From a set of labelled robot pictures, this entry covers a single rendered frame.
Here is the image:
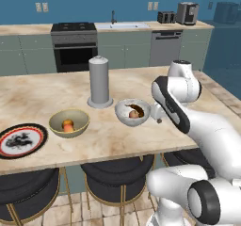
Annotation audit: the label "grey paper towel holder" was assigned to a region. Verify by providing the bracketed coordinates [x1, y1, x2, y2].
[87, 55, 114, 109]

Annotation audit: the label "black toaster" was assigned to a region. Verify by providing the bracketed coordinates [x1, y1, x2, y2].
[156, 10, 177, 24]

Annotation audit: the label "white sink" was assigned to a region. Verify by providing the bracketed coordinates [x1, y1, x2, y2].
[94, 22, 152, 30]

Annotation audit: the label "grey dishwasher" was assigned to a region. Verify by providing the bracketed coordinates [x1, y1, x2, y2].
[149, 29, 184, 68]

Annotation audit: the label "white bowl brown inside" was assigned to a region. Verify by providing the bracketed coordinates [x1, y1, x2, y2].
[114, 98, 153, 128]

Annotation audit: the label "black stool gold legs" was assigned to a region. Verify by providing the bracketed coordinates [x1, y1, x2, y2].
[160, 147, 217, 179]
[80, 154, 157, 226]
[0, 167, 74, 226]

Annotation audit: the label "plate with black red rim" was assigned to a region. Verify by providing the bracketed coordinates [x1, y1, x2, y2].
[0, 122, 49, 160]

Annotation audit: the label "dark tap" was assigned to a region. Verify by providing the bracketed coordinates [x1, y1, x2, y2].
[110, 10, 118, 25]

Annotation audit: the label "orange peach fruit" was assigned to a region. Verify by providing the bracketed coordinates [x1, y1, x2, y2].
[61, 119, 75, 134]

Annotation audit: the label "dark blue box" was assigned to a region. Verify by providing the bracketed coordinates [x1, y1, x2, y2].
[214, 1, 241, 25]

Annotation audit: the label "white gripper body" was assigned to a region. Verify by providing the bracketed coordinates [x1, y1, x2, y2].
[151, 102, 167, 124]

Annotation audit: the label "grey green base cupboards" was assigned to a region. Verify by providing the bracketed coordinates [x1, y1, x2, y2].
[179, 27, 214, 72]
[0, 34, 58, 77]
[97, 31, 153, 70]

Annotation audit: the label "black and steel oven range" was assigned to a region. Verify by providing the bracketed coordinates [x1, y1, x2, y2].
[50, 22, 99, 73]

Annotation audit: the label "grey coffee machine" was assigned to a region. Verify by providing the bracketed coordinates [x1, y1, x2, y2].
[176, 1, 201, 26]

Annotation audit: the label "pale peach fruit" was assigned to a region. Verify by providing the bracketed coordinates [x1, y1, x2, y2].
[128, 109, 140, 120]

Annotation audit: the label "olive green bowl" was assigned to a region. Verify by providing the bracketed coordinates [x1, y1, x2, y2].
[48, 108, 91, 139]

